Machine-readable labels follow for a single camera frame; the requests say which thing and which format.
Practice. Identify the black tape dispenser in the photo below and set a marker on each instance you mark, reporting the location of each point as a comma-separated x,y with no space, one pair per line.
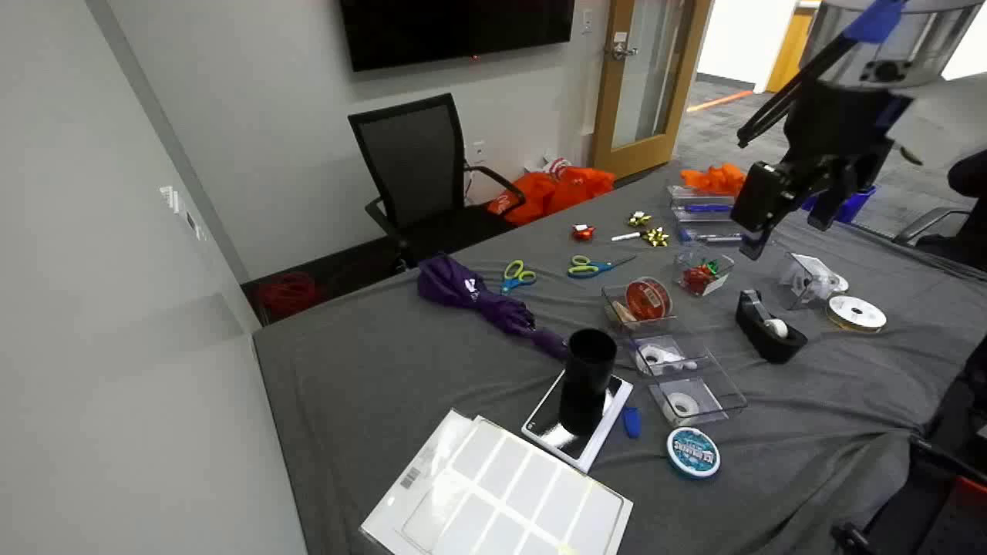
769,333

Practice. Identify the smartphone in white case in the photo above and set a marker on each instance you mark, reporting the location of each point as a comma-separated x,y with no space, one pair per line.
576,450

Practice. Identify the clear pen case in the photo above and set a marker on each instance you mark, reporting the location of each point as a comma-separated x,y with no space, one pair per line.
700,218

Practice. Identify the clear folded plastic holder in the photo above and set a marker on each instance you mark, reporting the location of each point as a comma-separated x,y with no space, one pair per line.
809,277

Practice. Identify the red plaid ribbon spool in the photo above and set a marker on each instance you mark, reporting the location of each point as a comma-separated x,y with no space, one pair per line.
646,301

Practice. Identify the blue round tape tin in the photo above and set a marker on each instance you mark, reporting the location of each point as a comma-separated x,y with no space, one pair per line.
691,450

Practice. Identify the black office chair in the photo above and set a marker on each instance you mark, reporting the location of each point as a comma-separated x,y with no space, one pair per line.
417,161

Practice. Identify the blue yellow scissors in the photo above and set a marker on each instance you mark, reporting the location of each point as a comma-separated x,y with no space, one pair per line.
515,275

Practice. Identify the clear plastic box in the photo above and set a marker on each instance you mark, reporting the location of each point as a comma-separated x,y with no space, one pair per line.
688,261

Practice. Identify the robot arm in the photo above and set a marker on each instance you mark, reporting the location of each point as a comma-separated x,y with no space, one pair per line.
865,66

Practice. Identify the blue plastic clip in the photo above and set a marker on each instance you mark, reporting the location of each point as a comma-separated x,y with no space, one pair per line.
631,419

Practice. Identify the wall television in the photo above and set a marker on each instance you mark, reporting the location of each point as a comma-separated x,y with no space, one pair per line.
408,32

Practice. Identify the green yellow scissors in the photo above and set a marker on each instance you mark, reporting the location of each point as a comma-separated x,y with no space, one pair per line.
587,265

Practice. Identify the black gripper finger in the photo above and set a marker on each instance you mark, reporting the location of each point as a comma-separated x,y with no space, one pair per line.
824,212
754,245

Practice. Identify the red gift bow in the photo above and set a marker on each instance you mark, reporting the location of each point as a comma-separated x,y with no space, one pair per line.
698,277

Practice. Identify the black cup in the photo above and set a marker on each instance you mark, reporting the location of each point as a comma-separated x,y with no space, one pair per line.
587,370

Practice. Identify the white ribbon spool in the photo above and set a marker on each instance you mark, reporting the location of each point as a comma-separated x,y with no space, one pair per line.
854,313

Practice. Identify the wooden door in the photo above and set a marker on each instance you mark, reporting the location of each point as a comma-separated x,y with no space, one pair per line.
649,66

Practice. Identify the red object on floor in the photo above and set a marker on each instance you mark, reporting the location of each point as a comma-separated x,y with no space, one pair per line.
284,293

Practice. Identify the grey table cloth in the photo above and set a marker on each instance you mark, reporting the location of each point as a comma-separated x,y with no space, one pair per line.
358,383

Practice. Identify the clear package with tape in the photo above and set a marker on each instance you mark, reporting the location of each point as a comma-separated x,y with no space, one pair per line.
688,387

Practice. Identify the orange cloth on table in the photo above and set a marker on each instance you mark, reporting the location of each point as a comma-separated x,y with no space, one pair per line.
722,179

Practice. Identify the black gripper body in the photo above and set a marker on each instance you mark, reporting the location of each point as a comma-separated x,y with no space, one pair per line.
772,193

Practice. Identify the orange cloth bag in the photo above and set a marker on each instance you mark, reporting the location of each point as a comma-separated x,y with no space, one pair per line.
550,193

